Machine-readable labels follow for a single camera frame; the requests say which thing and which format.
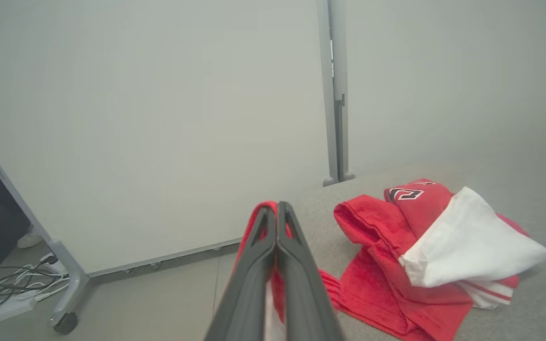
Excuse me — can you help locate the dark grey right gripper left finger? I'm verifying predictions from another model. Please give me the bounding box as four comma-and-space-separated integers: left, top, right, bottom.
204, 202, 280, 341

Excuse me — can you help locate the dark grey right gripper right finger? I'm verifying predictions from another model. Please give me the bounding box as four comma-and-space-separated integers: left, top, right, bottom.
277, 202, 346, 341

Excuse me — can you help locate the red and white garment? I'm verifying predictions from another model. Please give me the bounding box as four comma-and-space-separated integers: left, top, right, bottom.
233, 178, 546, 341

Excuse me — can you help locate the black caster wheel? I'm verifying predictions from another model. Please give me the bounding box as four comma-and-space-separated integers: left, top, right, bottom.
53, 313, 79, 335

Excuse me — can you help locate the wide white partition panel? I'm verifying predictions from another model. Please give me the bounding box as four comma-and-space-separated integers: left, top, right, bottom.
0, 0, 341, 332

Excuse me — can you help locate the white multi-socket power strip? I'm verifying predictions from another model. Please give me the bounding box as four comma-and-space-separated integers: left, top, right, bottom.
40, 253, 67, 278

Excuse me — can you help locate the white sneaker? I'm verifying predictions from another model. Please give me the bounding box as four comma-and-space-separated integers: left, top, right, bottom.
17, 226, 44, 250

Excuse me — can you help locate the long white power box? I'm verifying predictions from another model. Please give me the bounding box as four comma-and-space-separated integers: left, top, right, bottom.
0, 295, 38, 328

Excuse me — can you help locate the narrow white partition panel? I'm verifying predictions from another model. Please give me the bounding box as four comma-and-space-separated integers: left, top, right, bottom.
331, 0, 546, 183

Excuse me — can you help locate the white power strip with cables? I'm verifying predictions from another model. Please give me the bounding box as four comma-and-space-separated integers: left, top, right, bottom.
0, 258, 71, 315

